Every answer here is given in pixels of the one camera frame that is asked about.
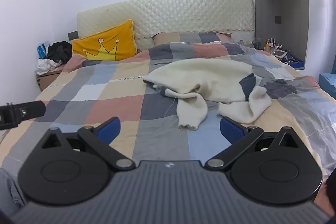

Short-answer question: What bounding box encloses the brown nightstand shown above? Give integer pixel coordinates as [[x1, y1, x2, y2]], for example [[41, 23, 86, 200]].
[[35, 67, 65, 92]]

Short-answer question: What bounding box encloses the white knitted sweater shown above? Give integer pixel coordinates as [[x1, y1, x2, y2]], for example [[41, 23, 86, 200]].
[[142, 58, 272, 131]]

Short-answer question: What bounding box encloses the yellow crown pillow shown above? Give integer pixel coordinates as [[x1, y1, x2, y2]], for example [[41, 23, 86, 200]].
[[72, 19, 137, 61]]

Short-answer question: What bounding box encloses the black clothes pile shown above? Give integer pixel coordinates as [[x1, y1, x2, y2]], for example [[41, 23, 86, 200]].
[[47, 41, 73, 65]]

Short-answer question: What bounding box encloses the person's jeans leg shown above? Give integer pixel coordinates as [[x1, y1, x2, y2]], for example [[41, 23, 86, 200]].
[[0, 168, 27, 216]]

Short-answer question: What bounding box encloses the checked patchwork quilt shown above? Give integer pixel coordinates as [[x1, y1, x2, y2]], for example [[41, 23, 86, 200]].
[[0, 42, 336, 188]]

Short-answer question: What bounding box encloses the blue chair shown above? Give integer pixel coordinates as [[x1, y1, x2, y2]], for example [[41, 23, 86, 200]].
[[318, 72, 336, 100]]

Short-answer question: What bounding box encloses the grey wall cabinet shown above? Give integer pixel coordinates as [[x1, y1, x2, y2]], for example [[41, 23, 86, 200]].
[[249, 0, 328, 71]]

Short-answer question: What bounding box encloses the white tablet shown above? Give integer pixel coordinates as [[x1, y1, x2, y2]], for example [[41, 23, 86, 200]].
[[272, 49, 288, 59]]

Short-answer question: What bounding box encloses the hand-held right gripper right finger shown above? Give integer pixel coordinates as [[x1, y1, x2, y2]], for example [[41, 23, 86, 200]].
[[205, 116, 302, 169]]

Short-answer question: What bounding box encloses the blue bottle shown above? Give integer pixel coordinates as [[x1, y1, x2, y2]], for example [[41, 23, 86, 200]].
[[37, 42, 51, 59]]

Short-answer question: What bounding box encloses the cream quilted headboard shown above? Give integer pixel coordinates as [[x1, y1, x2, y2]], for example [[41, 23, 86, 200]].
[[77, 0, 255, 52]]

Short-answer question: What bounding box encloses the white clothes pile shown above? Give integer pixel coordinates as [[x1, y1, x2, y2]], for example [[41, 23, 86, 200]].
[[36, 58, 58, 75]]

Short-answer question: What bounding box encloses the checked pillow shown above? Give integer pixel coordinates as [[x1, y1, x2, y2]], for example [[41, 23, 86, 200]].
[[152, 32, 233, 46]]

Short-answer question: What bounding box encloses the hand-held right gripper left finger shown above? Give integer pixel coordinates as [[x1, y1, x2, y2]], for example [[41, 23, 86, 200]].
[[40, 116, 136, 171]]

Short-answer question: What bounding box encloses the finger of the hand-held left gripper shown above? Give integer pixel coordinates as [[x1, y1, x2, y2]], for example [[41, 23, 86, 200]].
[[14, 101, 47, 121]]

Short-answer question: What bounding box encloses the white floral pillow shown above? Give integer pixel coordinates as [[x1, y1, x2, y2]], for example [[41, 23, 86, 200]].
[[231, 30, 255, 46]]

